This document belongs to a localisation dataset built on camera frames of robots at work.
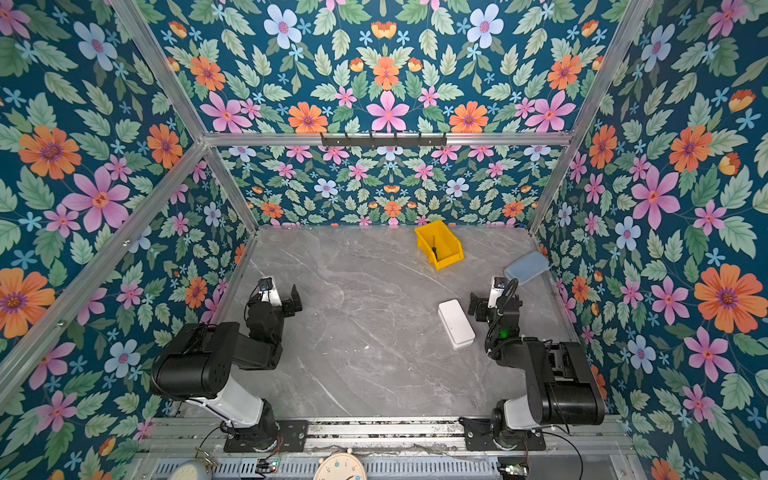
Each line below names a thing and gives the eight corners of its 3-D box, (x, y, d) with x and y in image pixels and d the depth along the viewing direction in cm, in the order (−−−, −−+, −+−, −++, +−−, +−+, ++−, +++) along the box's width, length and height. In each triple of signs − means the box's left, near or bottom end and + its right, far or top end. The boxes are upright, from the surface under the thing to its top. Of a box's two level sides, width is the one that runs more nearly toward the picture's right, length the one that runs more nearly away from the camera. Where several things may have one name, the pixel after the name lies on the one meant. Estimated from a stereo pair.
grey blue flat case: (516, 286, 103) (519, 281, 101) (502, 272, 107) (504, 267, 105) (551, 267, 109) (554, 262, 106) (536, 254, 113) (539, 249, 110)
